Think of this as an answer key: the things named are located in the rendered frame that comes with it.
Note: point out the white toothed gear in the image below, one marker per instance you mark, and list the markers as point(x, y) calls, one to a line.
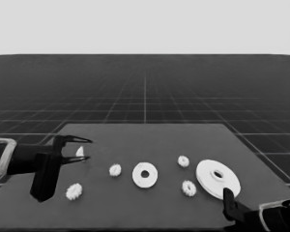
point(70, 192)
point(111, 170)
point(185, 188)
point(180, 161)

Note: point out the large thick white disc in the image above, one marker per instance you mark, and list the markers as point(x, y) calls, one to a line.
point(206, 180)

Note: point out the small white T-shaped piece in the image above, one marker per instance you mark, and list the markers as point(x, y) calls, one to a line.
point(80, 151)

